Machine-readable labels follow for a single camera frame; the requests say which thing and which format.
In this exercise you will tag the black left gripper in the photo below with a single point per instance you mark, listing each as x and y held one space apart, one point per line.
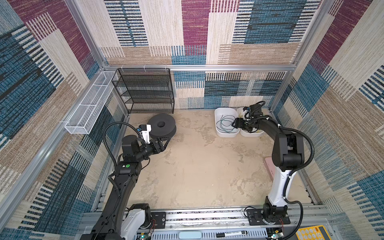
160 147

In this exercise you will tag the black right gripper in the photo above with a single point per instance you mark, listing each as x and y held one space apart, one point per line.
250 129

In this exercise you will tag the black perforated cable spool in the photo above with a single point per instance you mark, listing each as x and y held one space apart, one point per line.
162 125

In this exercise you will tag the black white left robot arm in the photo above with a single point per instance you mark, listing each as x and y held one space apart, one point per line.
114 223

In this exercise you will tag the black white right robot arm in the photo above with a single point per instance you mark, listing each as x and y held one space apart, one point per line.
287 156

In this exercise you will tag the white plastic tub right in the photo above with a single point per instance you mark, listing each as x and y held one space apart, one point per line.
254 133

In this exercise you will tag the white plastic tub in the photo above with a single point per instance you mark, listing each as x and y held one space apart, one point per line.
254 133
224 117

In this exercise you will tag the white plastic tub left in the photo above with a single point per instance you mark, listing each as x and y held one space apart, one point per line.
224 117

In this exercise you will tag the pink flat case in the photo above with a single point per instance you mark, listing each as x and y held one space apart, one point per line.
270 167

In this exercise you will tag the light blue label plate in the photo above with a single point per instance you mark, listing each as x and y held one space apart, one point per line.
190 235

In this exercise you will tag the black marker pen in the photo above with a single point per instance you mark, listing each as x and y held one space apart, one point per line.
231 234

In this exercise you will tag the yellow keypad pendant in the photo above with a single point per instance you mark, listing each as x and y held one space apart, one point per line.
313 233

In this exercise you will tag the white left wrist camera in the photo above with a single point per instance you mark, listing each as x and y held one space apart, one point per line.
145 130

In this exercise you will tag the black wire mesh shelf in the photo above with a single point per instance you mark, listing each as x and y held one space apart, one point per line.
145 90

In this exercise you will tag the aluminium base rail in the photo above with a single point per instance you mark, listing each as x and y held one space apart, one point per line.
211 221

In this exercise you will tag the white wire mesh basket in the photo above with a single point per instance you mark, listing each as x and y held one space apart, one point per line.
87 112

